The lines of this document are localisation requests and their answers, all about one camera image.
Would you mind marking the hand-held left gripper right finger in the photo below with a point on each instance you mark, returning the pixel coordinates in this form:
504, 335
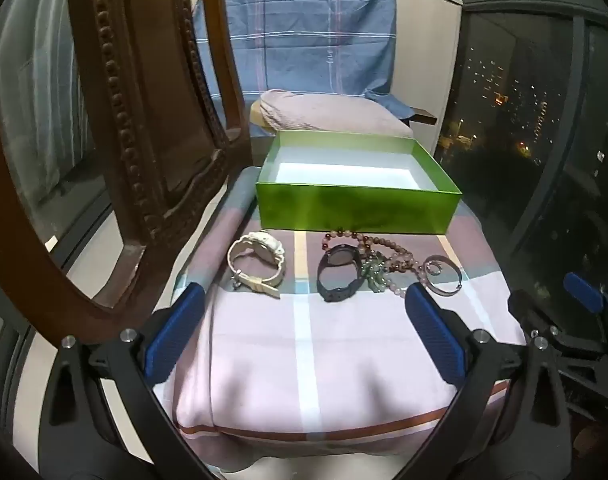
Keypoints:
434, 332

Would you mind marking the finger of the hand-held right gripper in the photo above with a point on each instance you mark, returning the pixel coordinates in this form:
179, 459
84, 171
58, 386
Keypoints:
574, 360
581, 290

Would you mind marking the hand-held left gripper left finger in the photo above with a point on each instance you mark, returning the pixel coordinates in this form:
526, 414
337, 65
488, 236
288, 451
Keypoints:
176, 332

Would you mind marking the black wristwatch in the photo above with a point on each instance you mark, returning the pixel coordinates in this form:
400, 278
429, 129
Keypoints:
329, 290

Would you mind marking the white wristwatch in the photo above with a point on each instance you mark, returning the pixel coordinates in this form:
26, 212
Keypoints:
264, 247

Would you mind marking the green cardboard box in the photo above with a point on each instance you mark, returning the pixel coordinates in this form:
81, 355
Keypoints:
354, 210

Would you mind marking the silver bangle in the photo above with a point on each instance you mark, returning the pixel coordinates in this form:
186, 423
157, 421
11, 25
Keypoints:
445, 292

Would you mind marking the carved wooden chair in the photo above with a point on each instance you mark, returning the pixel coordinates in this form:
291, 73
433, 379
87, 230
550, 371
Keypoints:
149, 110

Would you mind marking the pink cushion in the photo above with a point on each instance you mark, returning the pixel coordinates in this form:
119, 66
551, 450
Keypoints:
324, 112

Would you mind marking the blue plaid sheet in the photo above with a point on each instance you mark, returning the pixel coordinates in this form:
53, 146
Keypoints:
294, 35

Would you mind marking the dark window frame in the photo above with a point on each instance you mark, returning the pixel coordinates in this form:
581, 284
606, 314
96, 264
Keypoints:
571, 110

